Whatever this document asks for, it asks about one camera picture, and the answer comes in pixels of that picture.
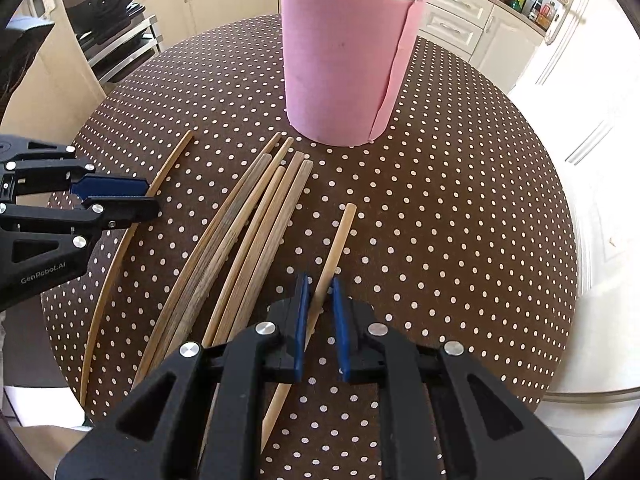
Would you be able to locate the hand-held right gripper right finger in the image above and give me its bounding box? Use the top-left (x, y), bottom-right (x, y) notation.
top-left (331, 276), bottom-right (586, 480)

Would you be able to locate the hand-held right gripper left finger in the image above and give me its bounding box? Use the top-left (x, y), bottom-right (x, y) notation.
top-left (54, 272), bottom-right (313, 480)

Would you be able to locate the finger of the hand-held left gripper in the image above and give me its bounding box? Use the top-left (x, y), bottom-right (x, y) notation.
top-left (0, 134), bottom-right (149, 206)
top-left (0, 196), bottom-right (162, 248)

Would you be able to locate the single wooden chopstick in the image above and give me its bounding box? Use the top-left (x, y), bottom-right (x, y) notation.
top-left (79, 131), bottom-right (195, 408)
top-left (260, 203), bottom-right (357, 453)

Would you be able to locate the bundle of wooden chopsticks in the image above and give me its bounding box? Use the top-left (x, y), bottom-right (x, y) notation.
top-left (131, 132), bottom-right (314, 466)

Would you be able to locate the pink cylindrical utensil holder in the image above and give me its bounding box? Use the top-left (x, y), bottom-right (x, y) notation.
top-left (280, 0), bottom-right (430, 147)

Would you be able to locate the metal rack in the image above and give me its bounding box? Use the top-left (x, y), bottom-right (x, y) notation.
top-left (77, 4), bottom-right (163, 83)

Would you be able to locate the white door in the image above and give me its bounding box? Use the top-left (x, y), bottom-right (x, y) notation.
top-left (507, 0), bottom-right (640, 311)

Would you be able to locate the white door handle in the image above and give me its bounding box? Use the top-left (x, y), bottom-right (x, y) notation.
top-left (544, 0), bottom-right (578, 45)

